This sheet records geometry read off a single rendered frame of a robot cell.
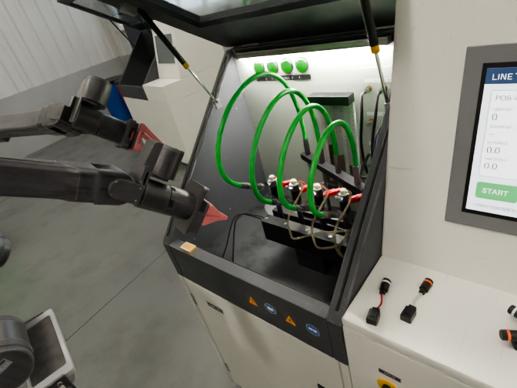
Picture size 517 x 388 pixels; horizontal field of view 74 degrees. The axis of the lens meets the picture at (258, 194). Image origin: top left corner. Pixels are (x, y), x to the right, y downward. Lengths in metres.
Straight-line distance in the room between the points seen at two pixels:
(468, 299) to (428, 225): 0.17
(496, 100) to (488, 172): 0.14
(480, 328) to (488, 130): 0.38
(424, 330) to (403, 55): 0.56
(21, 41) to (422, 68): 7.28
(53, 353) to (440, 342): 0.83
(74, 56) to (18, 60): 1.00
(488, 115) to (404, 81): 0.17
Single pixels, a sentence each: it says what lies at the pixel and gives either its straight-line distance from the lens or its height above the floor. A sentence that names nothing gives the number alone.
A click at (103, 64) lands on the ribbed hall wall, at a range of 8.22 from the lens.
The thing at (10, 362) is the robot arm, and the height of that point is 1.25.
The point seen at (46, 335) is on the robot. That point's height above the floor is 1.04.
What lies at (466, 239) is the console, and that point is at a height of 1.08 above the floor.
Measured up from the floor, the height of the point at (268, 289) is 0.95.
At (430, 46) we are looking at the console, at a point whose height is 1.45.
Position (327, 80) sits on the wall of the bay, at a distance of 1.15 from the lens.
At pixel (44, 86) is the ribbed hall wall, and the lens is 7.65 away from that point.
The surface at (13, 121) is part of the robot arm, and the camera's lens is 1.10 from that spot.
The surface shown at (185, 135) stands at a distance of 3.91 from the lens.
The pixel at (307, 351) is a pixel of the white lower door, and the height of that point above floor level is 0.75.
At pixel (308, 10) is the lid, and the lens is 0.97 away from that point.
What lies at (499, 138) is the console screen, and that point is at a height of 1.29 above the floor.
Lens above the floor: 1.63
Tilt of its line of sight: 31 degrees down
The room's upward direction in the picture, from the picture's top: 16 degrees counter-clockwise
